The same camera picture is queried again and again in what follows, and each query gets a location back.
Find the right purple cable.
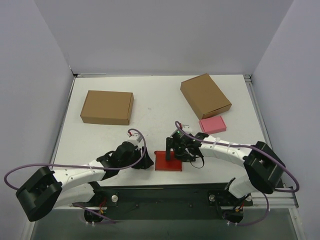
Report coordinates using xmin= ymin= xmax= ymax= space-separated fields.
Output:
xmin=174 ymin=120 xmax=301 ymax=226

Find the pink paper box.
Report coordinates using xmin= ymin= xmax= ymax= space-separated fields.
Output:
xmin=198 ymin=116 xmax=227 ymax=135

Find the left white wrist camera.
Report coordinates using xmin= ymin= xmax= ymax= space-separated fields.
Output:
xmin=127 ymin=132 xmax=142 ymax=146

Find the aluminium frame rail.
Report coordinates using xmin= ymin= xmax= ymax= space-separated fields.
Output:
xmin=29 ymin=186 xmax=300 ymax=210

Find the red paper box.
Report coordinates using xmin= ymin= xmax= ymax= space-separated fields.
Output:
xmin=154 ymin=150 xmax=182 ymax=172

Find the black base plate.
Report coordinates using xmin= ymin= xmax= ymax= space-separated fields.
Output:
xmin=79 ymin=182 xmax=253 ymax=224

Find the brown cardboard box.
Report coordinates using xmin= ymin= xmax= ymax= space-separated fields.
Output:
xmin=180 ymin=73 xmax=232 ymax=120
xmin=80 ymin=90 xmax=134 ymax=126

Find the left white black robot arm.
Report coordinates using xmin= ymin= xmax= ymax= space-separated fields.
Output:
xmin=16 ymin=140 xmax=154 ymax=222

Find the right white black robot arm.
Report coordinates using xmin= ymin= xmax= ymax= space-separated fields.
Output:
xmin=165 ymin=130 xmax=285 ymax=199

